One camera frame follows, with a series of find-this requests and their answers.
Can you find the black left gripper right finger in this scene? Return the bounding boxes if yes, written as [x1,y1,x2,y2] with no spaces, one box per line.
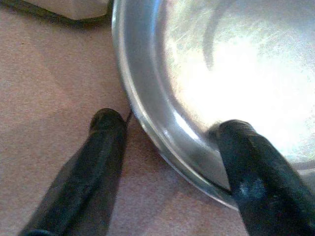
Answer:
[206,119,315,236]

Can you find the shallow stainless steel dish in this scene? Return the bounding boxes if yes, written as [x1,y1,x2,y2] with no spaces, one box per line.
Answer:
[111,0,315,212]

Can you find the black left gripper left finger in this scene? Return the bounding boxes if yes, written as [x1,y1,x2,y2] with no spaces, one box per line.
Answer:
[18,108,129,236]

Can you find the glass jar brown powder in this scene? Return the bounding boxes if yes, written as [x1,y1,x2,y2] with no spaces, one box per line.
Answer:
[22,0,110,21]

